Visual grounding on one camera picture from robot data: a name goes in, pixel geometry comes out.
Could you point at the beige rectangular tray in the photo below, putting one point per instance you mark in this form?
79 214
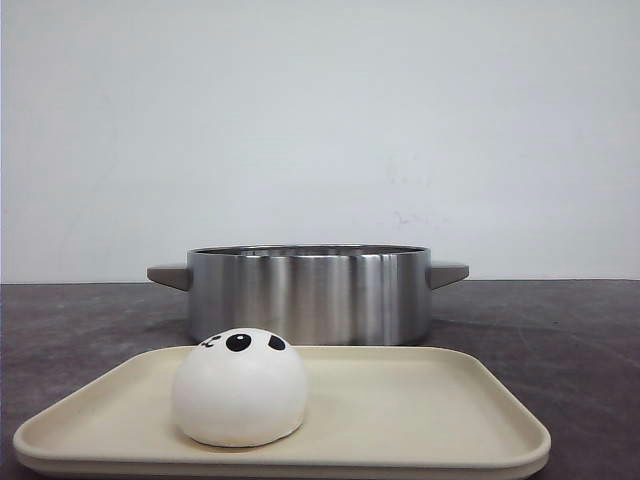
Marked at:
373 413

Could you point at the panda bun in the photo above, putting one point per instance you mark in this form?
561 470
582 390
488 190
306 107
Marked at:
240 388

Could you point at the stainless steel steamer pot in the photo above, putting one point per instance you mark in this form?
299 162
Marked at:
327 294

